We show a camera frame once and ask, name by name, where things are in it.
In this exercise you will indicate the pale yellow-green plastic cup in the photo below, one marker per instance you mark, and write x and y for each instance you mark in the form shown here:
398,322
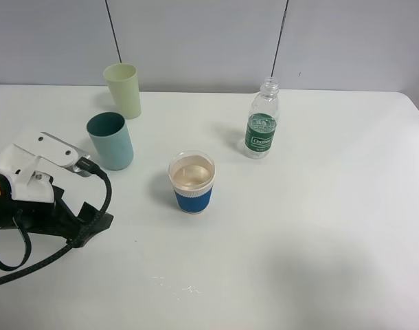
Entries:
122,81

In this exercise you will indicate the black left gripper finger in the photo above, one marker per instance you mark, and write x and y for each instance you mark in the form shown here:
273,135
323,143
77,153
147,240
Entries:
91,223

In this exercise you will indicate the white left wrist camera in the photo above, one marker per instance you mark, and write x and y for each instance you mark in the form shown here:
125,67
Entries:
19,162

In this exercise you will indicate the teal blue plastic cup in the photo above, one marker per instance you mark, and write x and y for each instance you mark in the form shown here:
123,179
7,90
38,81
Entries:
109,133

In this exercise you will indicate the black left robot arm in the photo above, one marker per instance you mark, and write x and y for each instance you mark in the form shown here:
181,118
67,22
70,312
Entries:
53,219

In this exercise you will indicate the clear green-label water bottle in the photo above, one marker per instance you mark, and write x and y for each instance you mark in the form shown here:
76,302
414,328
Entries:
262,120

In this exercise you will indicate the white cup with blue sleeve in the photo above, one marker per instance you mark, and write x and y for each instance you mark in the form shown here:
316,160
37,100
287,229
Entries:
192,175

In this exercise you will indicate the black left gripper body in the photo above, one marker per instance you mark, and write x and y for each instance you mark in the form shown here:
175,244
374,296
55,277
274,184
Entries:
36,217

